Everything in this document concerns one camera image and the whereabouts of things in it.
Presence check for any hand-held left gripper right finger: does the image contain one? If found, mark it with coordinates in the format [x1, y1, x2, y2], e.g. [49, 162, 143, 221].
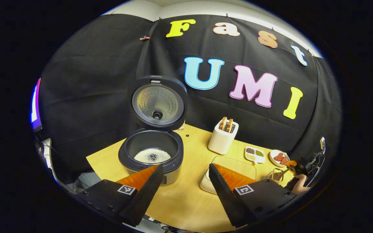
[209, 163, 299, 228]

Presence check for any metal wire chopstick holder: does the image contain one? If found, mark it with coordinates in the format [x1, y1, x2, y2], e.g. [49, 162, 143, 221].
[264, 168, 286, 183]

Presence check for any white rice heap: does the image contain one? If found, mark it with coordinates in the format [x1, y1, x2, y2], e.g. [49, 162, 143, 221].
[134, 148, 171, 164]

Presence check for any white toaster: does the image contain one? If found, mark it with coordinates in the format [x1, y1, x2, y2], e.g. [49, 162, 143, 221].
[208, 118, 239, 155]

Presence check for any wooden spoon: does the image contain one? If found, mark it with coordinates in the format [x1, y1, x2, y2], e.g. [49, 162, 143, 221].
[272, 166, 292, 182]

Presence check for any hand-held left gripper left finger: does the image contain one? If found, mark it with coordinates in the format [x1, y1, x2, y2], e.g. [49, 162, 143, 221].
[76, 164, 164, 227]

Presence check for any white round plate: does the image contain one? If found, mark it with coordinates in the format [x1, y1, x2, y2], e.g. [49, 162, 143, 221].
[269, 149, 290, 167]

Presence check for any clear tray of white rice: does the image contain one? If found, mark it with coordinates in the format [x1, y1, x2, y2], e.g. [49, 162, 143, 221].
[200, 155, 257, 194]

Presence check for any white divided dish of beans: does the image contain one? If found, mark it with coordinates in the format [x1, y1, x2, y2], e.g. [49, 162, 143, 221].
[245, 147, 266, 164]

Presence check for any black backdrop cloth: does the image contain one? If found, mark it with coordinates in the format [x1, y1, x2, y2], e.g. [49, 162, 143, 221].
[39, 14, 342, 177]

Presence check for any black rice cooker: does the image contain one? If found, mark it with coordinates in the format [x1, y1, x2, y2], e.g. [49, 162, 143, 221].
[118, 75, 188, 185]

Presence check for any glowing monitor screen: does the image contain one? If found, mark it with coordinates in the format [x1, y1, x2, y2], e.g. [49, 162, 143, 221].
[31, 78, 43, 132]

